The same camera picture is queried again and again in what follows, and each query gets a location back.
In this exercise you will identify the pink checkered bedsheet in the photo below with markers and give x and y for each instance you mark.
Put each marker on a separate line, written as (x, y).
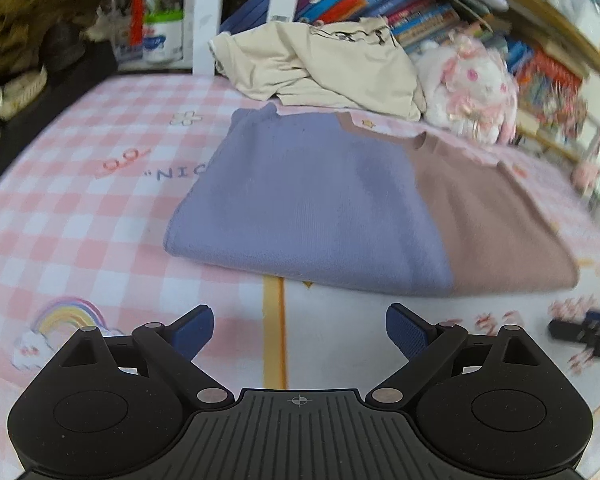
(80, 210)

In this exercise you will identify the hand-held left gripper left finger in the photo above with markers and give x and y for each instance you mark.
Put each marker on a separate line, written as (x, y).
(196, 327)

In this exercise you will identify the white tub with green lid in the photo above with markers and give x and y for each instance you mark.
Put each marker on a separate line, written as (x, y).
(164, 35)

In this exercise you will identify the small pink plush toy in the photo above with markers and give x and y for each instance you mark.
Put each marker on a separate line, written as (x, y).
(586, 175)

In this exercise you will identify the red bottle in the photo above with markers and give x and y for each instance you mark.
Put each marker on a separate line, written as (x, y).
(137, 10)

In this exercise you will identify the purple and brown sweater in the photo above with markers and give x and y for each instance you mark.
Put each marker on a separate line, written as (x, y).
(305, 200)

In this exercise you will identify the white and pink plush bunny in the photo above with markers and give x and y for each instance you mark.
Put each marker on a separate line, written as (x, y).
(470, 85)

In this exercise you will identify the white shelf post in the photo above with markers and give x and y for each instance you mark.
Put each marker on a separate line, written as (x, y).
(207, 15)

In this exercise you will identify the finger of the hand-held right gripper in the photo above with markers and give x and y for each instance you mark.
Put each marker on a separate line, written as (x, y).
(580, 331)

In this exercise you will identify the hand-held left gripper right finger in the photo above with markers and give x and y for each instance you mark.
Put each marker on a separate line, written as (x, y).
(405, 332)

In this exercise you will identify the stack of red books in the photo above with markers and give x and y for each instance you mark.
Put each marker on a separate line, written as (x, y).
(555, 77)

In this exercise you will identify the cream printed shirt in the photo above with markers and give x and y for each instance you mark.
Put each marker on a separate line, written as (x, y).
(340, 65)

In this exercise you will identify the wooden bookshelf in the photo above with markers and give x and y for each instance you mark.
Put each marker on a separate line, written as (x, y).
(545, 5)

